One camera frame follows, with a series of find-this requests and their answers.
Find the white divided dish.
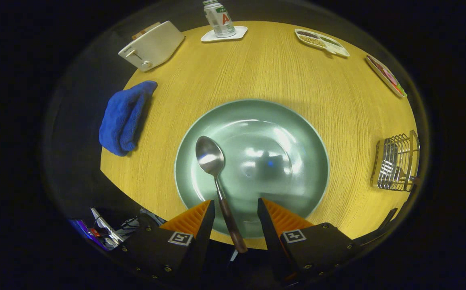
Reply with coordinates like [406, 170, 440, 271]
[295, 29, 350, 58]

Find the white labelled drink bottle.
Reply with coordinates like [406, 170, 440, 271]
[202, 0, 236, 38]

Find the white food plate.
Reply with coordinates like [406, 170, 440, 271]
[365, 54, 408, 98]

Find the wooden handled metal spoon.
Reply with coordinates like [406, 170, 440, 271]
[195, 136, 248, 254]

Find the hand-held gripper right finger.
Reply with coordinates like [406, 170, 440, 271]
[257, 197, 365, 284]

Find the mixed floor clutter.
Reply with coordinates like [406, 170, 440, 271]
[69, 207, 167, 251]

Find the metal wire basket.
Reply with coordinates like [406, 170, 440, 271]
[371, 130, 421, 192]

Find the white square coaster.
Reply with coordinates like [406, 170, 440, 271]
[200, 26, 248, 42]

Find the white toaster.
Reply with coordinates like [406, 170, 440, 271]
[118, 21, 186, 72]

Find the blue folded towel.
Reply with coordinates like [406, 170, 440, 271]
[99, 81, 158, 157]

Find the pale green plate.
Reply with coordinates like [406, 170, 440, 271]
[174, 99, 330, 239]

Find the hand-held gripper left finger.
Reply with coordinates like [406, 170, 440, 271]
[110, 199, 217, 286]

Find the pile of yellow beans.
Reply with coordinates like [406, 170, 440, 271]
[299, 35, 326, 47]

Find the toasted bread slice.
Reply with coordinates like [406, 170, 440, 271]
[132, 22, 161, 40]

